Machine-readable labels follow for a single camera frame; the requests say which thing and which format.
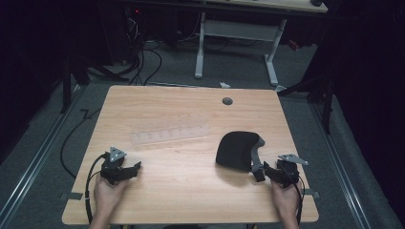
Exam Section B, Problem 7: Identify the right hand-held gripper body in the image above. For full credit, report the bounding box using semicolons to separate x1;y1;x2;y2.
274;154;309;189

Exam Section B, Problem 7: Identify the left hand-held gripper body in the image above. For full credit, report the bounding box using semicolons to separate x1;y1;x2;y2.
99;146;131;186

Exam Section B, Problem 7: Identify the black headrest with grey bracket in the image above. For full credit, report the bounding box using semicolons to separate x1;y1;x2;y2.
215;130;267;183

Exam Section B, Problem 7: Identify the person's right hand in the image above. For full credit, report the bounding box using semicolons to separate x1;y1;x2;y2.
270;178;304;223

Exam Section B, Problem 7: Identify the person's left hand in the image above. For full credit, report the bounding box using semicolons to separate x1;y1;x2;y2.
93;174;129;219

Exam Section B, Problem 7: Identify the clear plastic strip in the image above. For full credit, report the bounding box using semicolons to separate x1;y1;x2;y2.
130;124;211;146

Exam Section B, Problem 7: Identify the black tripod stand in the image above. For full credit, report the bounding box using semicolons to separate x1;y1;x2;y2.
276;60;336;135

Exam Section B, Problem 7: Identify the black metal stand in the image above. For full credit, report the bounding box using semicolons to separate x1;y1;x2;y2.
59;53;129;115

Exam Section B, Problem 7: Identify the desk with white legs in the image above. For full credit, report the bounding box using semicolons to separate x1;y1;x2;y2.
193;0;330;88

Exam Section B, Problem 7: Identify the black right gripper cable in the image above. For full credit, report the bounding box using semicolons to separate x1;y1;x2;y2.
281;165;306;227

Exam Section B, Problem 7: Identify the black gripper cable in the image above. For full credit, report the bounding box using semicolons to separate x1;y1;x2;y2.
281;165;306;227
83;153;107;224

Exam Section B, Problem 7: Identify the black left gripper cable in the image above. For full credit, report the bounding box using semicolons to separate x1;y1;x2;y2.
83;153;107;224

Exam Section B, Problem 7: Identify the black floor cable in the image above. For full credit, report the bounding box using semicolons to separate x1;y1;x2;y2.
59;108;103;179

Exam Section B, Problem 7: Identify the metal floor rail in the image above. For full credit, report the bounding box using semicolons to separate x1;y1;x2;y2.
310;102;373;229
0;83;86;227

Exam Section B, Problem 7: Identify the bundle of black cables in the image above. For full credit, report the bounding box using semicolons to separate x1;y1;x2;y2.
125;12;163;87

